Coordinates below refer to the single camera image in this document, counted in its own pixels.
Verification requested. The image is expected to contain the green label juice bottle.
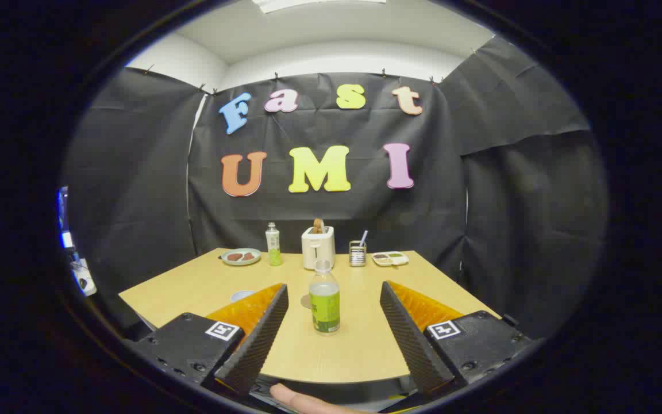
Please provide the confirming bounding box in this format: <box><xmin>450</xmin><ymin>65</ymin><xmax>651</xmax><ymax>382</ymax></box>
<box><xmin>308</xmin><ymin>259</ymin><xmax>341</xmax><ymax>335</ymax></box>

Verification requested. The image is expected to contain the white toaster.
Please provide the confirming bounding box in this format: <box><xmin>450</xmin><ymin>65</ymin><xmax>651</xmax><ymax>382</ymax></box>
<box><xmin>301</xmin><ymin>226</ymin><xmax>336</xmax><ymax>271</ymax></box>

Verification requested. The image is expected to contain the white divided tray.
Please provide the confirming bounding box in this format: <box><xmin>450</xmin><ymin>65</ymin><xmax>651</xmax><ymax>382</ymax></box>
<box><xmin>372</xmin><ymin>251</ymin><xmax>410</xmax><ymax>267</ymax></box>

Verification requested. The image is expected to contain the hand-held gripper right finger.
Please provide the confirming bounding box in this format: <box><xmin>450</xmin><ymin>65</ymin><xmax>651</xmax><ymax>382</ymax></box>
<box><xmin>379</xmin><ymin>280</ymin><xmax>533</xmax><ymax>397</ymax></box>

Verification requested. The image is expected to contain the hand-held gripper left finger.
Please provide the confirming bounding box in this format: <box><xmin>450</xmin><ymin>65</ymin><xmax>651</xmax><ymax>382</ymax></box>
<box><xmin>127</xmin><ymin>282</ymin><xmax>290</xmax><ymax>397</ymax></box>

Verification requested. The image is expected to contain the wooden table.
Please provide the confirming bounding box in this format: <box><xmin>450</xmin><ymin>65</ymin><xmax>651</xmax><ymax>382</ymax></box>
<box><xmin>118</xmin><ymin>248</ymin><xmax>501</xmax><ymax>385</ymax></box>

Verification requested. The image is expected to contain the small green and white bottle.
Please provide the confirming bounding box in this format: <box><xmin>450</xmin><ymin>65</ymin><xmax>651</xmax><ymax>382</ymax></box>
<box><xmin>265</xmin><ymin>222</ymin><xmax>283</xmax><ymax>267</ymax></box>

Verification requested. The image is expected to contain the pale green plate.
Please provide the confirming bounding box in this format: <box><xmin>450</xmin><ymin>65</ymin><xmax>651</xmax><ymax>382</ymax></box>
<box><xmin>221</xmin><ymin>248</ymin><xmax>262</xmax><ymax>266</ymax></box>

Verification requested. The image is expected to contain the ceiling light panel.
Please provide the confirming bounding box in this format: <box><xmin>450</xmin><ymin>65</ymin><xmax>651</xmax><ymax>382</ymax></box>
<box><xmin>252</xmin><ymin>0</ymin><xmax>387</xmax><ymax>14</ymax></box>

